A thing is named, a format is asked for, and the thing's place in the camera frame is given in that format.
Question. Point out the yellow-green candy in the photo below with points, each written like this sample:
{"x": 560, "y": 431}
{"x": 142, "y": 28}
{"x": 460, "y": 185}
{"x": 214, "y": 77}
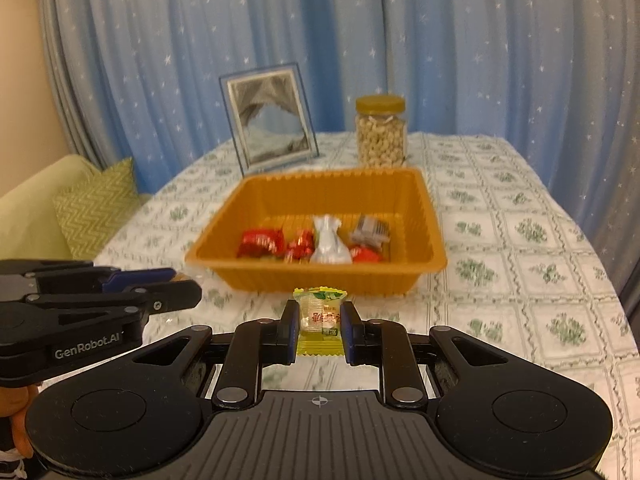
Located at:
{"x": 322, "y": 317}

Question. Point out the orange plastic tray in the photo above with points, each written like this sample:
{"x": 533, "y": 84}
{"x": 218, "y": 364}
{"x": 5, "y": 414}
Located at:
{"x": 320, "y": 205}

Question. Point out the green zigzag cushion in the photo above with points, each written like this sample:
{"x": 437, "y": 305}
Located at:
{"x": 95, "y": 205}

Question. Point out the small red candy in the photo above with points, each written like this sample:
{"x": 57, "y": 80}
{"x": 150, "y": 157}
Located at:
{"x": 300, "y": 246}
{"x": 366, "y": 254}

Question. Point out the glass sand picture frame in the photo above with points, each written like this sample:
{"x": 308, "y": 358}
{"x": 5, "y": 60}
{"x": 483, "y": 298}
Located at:
{"x": 270, "y": 115}

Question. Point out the orange fabric item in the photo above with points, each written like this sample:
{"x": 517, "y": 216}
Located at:
{"x": 15, "y": 410}

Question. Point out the blue star-print curtain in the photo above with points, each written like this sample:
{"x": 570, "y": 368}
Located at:
{"x": 400, "y": 35}

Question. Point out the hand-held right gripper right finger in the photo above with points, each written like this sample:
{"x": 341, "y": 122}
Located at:
{"x": 350, "y": 336}

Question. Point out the grey candy wrapper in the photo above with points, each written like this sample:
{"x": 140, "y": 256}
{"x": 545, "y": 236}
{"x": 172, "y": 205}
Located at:
{"x": 370, "y": 230}

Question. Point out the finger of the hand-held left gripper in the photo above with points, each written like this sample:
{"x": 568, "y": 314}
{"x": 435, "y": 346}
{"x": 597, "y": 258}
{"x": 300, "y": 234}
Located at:
{"x": 142, "y": 277}
{"x": 175, "y": 296}

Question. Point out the clear white snack packet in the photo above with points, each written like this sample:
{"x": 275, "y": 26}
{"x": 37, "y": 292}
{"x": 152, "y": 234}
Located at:
{"x": 329, "y": 245}

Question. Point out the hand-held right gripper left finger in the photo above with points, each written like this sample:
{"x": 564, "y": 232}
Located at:
{"x": 291, "y": 332}

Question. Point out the cashew nut jar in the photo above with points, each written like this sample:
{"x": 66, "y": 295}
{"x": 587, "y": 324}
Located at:
{"x": 381, "y": 135}

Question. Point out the large red snack packet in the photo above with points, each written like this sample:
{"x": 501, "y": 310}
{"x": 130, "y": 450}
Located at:
{"x": 260, "y": 242}

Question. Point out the yellow-green sofa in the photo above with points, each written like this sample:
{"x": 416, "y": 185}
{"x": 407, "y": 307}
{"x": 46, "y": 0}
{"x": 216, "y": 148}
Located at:
{"x": 30, "y": 210}

